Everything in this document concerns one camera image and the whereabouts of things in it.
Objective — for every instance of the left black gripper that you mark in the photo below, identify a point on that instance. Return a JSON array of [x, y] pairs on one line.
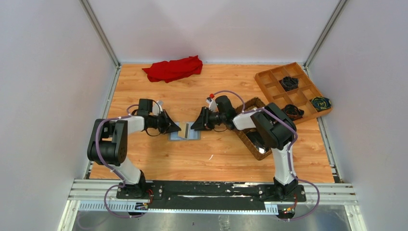
[[164, 121]]

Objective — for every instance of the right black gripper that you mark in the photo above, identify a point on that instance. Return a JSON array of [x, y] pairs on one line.
[[206, 118]]

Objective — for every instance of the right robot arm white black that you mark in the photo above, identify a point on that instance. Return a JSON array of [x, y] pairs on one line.
[[276, 129]]

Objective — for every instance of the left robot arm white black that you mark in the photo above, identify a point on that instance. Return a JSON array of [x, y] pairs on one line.
[[109, 138]]

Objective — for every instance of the black cards in basket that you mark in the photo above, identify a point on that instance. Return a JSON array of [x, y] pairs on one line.
[[258, 142]]

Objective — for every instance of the woven wicker basket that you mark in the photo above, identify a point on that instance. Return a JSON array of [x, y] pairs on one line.
[[253, 103]]

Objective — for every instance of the red cloth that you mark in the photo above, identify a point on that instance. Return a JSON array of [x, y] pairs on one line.
[[173, 70]]

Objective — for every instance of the dark brown rolled belt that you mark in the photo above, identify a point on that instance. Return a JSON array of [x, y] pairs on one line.
[[293, 112]]

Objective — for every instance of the wooden compartment tray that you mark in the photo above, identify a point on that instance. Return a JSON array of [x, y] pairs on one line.
[[269, 84]]

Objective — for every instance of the black rolled belt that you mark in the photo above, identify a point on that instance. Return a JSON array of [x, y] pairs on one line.
[[289, 83]]

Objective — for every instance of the blue yellow rolled tie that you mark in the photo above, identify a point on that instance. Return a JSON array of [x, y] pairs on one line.
[[321, 103]]

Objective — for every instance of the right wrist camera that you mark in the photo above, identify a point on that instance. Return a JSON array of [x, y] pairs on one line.
[[212, 105]]

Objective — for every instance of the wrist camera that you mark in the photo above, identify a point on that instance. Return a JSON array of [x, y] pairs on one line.
[[212, 105], [157, 107]]

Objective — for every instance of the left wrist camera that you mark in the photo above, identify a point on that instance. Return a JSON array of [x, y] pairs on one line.
[[157, 107]]

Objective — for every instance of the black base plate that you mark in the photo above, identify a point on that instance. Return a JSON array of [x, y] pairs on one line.
[[211, 195]]

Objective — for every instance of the aluminium frame rail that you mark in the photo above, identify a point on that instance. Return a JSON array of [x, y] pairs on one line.
[[101, 194]]

